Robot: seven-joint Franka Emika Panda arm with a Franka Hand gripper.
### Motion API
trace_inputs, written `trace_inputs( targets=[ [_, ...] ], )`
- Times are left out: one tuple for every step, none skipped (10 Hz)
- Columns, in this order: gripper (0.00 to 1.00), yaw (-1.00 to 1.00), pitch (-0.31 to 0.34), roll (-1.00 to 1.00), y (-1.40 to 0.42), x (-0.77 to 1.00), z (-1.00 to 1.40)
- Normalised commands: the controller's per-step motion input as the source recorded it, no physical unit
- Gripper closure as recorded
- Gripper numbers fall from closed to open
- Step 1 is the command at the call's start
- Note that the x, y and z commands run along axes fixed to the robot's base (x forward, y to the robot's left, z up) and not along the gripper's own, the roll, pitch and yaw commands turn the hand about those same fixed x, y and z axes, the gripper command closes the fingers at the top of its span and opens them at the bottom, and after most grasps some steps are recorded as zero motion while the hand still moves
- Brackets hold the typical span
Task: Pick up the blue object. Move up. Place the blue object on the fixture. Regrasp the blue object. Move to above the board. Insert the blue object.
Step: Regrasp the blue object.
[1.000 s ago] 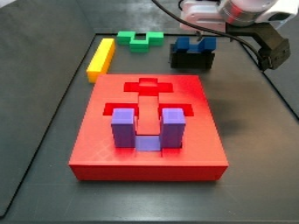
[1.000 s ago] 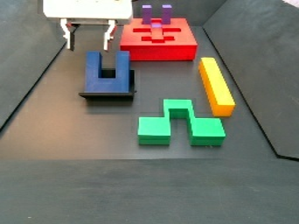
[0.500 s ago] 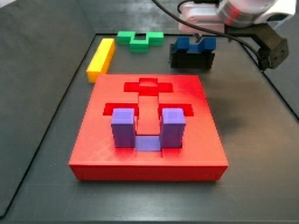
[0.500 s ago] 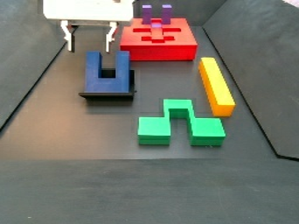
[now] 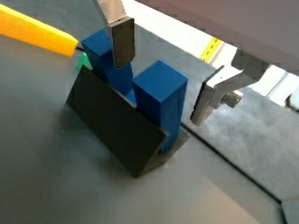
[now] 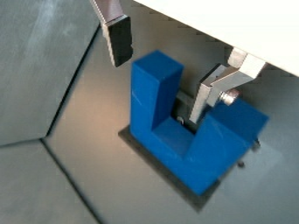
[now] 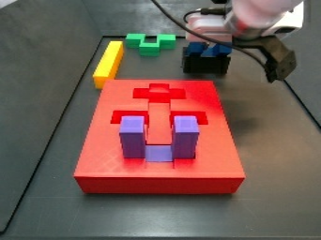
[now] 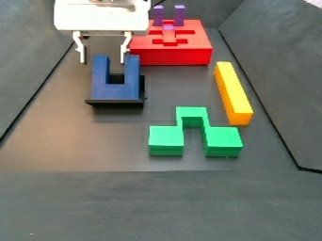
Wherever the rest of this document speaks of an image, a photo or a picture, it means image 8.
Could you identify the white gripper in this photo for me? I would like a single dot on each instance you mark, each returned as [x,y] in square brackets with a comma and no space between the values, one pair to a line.
[100,15]

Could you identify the blue U-shaped block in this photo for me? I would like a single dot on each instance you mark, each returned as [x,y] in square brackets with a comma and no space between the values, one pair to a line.
[100,68]

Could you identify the black L-shaped fixture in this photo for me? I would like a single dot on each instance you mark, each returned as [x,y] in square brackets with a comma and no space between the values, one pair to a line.
[117,102]

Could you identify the purple U-shaped block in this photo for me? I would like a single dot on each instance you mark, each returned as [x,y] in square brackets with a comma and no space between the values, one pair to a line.
[157,15]

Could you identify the red slotted base block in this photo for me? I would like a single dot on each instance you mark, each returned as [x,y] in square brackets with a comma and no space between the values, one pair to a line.
[172,45]

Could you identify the yellow long bar block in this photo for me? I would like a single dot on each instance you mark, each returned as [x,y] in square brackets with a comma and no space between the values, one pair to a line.
[236,105]

